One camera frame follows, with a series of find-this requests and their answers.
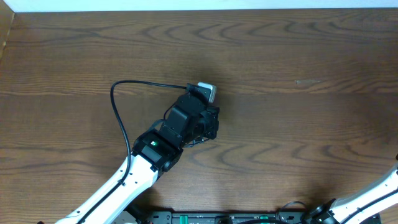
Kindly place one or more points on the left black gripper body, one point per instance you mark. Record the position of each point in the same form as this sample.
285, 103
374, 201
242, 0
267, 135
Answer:
211, 125

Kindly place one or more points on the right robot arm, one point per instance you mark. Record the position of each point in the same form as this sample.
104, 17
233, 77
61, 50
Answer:
357, 207

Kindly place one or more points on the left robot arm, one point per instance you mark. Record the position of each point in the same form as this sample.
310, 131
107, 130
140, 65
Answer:
192, 120

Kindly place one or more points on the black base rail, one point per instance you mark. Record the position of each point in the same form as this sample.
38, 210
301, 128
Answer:
293, 212

